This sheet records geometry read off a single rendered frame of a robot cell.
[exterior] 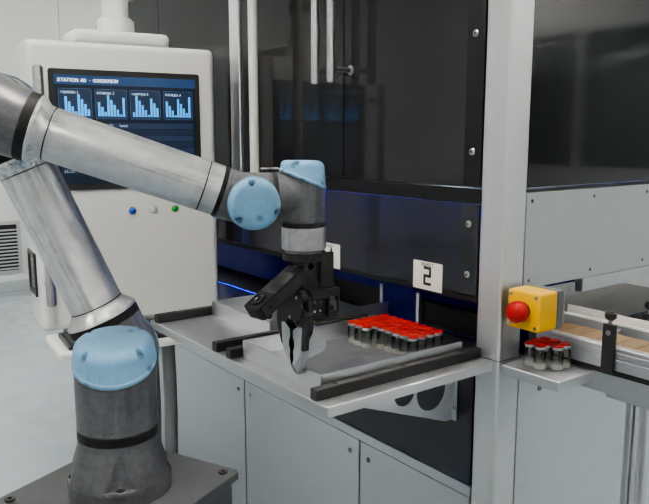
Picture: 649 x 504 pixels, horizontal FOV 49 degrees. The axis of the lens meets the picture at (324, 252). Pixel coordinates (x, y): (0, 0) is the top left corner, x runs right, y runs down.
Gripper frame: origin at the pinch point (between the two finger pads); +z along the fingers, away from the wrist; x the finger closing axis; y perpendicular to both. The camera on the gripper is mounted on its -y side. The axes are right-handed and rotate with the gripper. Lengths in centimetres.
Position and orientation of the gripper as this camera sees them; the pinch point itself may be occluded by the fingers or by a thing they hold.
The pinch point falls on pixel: (294, 367)
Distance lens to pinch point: 125.3
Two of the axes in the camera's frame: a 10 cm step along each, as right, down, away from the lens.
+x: -6.0, -1.3, 7.9
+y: 8.0, -0.9, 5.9
